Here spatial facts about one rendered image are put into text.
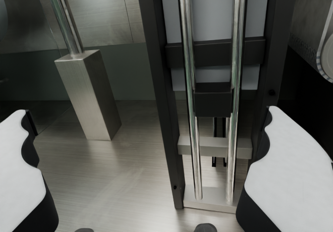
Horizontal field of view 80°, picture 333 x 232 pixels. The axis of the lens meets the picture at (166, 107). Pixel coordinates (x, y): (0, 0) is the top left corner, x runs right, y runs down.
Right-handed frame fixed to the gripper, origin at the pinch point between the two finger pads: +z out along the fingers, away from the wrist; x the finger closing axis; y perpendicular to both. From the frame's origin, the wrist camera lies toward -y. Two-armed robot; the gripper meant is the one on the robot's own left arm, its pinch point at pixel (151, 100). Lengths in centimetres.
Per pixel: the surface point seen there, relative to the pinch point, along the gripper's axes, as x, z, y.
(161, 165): 1.3, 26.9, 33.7
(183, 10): 3.5, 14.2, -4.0
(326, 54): 27.9, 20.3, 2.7
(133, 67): -9, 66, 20
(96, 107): -17.2, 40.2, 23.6
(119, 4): -12, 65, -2
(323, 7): 26.7, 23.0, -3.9
